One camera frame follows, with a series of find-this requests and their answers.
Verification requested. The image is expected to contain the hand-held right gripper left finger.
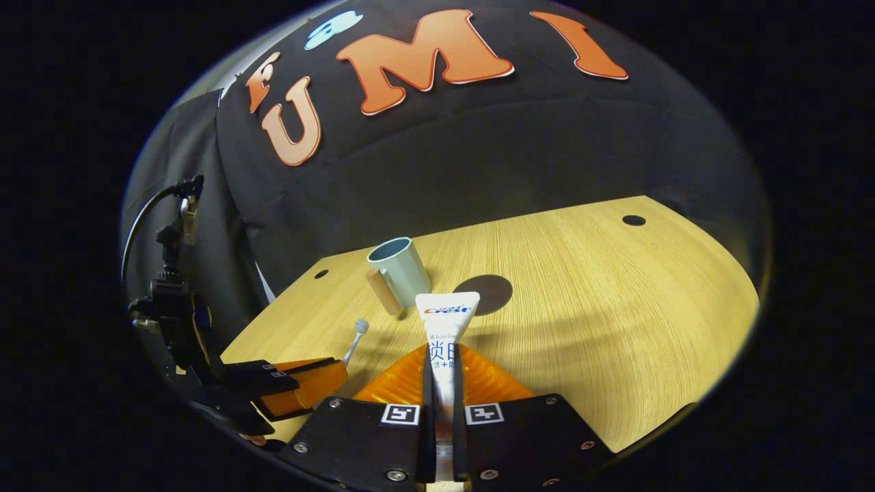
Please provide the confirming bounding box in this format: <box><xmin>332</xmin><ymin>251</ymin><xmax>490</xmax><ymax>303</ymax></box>
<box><xmin>277</xmin><ymin>344</ymin><xmax>436</xmax><ymax>492</ymax></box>

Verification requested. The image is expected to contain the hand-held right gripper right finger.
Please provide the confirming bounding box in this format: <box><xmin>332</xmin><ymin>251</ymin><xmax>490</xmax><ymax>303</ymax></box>
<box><xmin>453</xmin><ymin>344</ymin><xmax>616</xmax><ymax>492</ymax></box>

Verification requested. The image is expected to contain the light blue toothbrush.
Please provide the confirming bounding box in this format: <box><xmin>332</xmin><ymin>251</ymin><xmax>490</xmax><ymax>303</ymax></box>
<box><xmin>342</xmin><ymin>319</ymin><xmax>370</xmax><ymax>370</ymax></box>

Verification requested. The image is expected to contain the white toothpaste tube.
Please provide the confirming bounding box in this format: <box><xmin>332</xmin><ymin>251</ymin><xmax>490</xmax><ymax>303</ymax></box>
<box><xmin>415</xmin><ymin>292</ymin><xmax>481</xmax><ymax>482</ymax></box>

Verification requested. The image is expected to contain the pale green cup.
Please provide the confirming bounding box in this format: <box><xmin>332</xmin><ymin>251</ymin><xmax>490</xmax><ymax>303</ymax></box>
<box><xmin>366</xmin><ymin>237</ymin><xmax>433</xmax><ymax>316</ymax></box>

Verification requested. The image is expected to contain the round dark brown coaster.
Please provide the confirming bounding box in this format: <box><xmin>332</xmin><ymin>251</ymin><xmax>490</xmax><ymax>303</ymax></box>
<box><xmin>453</xmin><ymin>275</ymin><xmax>513</xmax><ymax>316</ymax></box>

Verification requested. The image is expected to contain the black backdrop cloth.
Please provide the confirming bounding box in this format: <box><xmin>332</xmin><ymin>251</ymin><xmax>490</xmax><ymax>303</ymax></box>
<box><xmin>122</xmin><ymin>0</ymin><xmax>773</xmax><ymax>356</ymax></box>

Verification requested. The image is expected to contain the black cable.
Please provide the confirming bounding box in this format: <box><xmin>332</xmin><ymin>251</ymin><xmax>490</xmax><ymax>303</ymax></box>
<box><xmin>122</xmin><ymin>183</ymin><xmax>182</xmax><ymax>284</ymax></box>

